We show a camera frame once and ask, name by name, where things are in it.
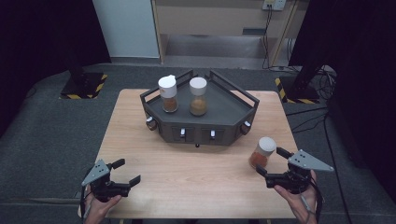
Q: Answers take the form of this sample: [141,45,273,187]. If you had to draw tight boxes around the person's right hand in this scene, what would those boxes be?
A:
[273,169,318,224]

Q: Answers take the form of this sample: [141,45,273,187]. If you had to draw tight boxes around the black curtain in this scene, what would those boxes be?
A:
[288,0,396,203]
[0,0,112,141]

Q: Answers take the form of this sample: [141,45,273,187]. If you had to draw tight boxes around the white wall socket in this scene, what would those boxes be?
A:
[262,0,287,12]

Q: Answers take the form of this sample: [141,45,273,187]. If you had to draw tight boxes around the left hand-held gripper cable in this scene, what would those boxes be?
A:
[79,186,94,224]

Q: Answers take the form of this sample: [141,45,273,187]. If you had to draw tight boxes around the tangled black cable bundle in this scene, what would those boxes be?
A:
[312,64,338,101]

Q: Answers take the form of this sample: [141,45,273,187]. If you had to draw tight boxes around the red spice jar round cap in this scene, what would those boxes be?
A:
[247,136,277,170]

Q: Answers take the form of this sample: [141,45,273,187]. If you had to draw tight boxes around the long black floor cable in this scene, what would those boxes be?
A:
[284,105,354,224]

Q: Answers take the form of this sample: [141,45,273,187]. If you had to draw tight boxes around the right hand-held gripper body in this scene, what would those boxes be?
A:
[264,148,335,195]

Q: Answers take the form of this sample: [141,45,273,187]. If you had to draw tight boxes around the person's left hand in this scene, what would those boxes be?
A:
[81,185,123,224]

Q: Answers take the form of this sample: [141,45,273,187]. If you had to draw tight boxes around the black stand with striped base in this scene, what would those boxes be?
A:
[59,54,109,101]
[274,63,322,105]

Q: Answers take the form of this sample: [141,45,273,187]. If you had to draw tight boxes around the dark grey corner rack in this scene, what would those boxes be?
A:
[139,69,261,147]

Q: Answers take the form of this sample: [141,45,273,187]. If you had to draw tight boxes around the spice jar with spout lid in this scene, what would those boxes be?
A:
[157,74,179,114]

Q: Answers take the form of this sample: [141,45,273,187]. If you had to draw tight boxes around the tan spice jar round cap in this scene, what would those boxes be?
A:
[189,77,208,118]

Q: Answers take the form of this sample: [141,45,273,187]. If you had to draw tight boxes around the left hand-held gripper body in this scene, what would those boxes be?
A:
[81,159,132,203]

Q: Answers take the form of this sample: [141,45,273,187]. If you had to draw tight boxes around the wooden shelf unit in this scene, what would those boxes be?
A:
[150,0,302,68]

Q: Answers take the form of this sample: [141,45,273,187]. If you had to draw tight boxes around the black socket cable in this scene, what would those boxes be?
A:
[261,5,290,71]

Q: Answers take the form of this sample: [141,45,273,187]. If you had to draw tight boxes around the white panel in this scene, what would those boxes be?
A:
[90,0,161,59]

